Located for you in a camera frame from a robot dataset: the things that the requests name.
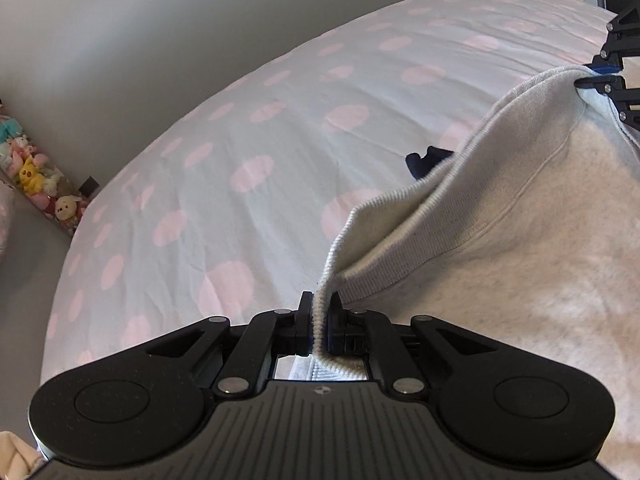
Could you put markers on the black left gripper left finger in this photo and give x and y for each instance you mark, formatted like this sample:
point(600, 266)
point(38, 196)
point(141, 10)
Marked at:
point(265, 339)

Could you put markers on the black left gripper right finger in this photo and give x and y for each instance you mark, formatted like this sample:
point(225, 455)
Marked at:
point(370, 337)

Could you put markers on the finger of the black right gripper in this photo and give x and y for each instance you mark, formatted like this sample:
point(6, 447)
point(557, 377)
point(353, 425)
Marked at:
point(623, 41)
point(624, 100)

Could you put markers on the light grey printed sweatshirt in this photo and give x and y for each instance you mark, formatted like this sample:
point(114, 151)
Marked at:
point(529, 234)

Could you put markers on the pile of cream clothes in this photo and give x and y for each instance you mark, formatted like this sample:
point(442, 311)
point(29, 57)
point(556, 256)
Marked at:
point(18, 460)

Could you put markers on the bed with pink-dotted sheet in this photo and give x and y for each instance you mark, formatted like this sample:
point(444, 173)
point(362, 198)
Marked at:
point(233, 209)

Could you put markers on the hanging stuffed toy organizer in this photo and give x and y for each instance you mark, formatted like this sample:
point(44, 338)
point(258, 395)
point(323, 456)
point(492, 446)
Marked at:
point(32, 172)

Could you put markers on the black wall socket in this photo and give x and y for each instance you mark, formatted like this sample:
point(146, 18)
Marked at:
point(89, 188)

